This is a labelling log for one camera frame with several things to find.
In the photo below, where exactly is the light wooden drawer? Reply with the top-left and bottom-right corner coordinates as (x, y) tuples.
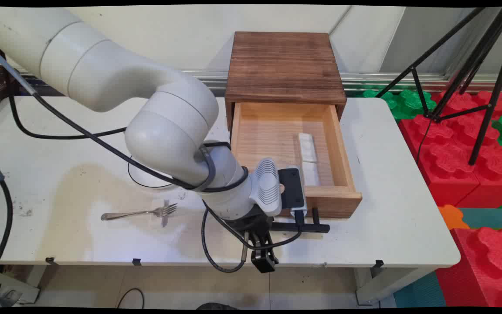
(230, 102), (363, 219)

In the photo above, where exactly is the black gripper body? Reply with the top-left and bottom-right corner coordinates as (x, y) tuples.
(227, 205), (275, 251)

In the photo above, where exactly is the dark wooden drawer cabinet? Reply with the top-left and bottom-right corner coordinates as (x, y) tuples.
(224, 31), (348, 131)

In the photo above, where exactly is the black floor cable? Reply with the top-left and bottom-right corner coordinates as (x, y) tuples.
(117, 287), (145, 309)

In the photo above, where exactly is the black tripod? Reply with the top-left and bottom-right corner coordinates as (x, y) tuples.
(375, 7), (502, 166)

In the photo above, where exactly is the large red foam block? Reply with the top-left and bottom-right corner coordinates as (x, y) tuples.
(435, 227), (502, 308)
(398, 89), (502, 208)

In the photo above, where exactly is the orange foam piece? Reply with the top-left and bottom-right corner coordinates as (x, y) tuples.
(437, 205), (470, 231)

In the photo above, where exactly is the black drawer handle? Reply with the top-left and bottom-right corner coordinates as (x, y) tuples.
(272, 208), (331, 234)

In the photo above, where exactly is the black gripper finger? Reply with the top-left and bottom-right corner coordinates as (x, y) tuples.
(250, 239), (274, 274)
(263, 235), (280, 267)

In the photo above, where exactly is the silver metal fork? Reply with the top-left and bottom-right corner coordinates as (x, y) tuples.
(101, 203), (178, 221)

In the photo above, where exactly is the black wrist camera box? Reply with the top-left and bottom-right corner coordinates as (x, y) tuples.
(278, 167), (308, 218)

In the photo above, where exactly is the teal foam mat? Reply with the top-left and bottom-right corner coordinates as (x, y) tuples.
(459, 207), (502, 230)

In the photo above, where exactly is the white table leg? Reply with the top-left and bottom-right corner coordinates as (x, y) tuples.
(354, 265), (431, 307)
(0, 264), (47, 306)

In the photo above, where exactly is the thin black table cable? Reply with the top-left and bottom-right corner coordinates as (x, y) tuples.
(8, 94), (128, 140)

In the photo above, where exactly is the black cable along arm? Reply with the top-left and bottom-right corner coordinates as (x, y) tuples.
(0, 41), (304, 273)

